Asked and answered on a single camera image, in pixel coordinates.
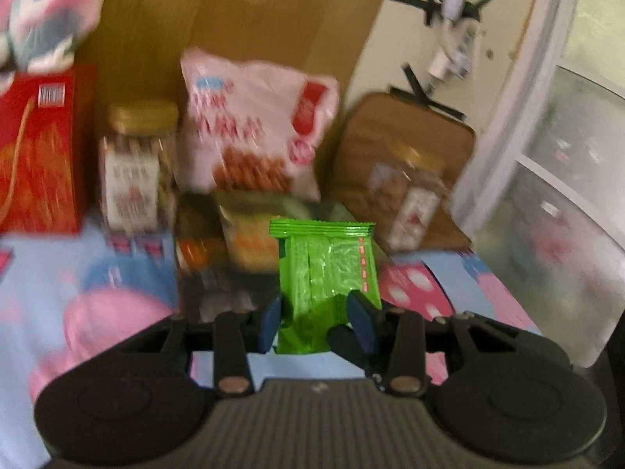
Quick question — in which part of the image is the pink snack bag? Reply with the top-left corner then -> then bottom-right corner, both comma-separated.
176,49 -> 340,201

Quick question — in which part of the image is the brown seat cushion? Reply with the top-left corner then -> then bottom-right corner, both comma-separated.
325,93 -> 477,252

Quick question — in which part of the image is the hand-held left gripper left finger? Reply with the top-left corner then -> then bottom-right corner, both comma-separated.
145,294 -> 285,398

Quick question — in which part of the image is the black tape strip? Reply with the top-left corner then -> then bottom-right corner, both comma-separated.
386,0 -> 440,11
391,85 -> 467,121
401,63 -> 431,104

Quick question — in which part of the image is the pale orange snack packet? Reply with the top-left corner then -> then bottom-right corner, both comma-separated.
219,202 -> 284,270

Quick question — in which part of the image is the dark orange snack packet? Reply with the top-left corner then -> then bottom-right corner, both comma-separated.
177,237 -> 225,274

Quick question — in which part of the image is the white storage cabinet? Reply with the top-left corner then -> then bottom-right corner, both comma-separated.
449,0 -> 625,368

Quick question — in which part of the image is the green snack packet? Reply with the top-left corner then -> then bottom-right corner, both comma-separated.
270,219 -> 382,355

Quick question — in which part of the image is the nut jar with gold lid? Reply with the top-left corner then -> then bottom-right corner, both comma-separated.
98,102 -> 180,235

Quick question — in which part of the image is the pink and blue plush toy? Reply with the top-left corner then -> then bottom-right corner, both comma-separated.
0,0 -> 109,72

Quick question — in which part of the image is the wooden board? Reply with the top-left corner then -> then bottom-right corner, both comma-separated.
80,0 -> 398,196

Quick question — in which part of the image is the pecan jar with gold lid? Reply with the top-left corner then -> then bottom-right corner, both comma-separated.
368,141 -> 447,252

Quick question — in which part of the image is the red gift box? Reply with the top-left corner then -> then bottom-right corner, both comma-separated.
0,63 -> 98,235

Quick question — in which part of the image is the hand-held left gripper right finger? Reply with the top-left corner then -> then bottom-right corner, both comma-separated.
326,292 -> 519,397

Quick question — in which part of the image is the printed blanket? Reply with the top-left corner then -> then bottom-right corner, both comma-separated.
0,215 -> 543,401

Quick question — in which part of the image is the white power strip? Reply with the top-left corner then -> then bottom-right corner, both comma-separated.
430,20 -> 482,81

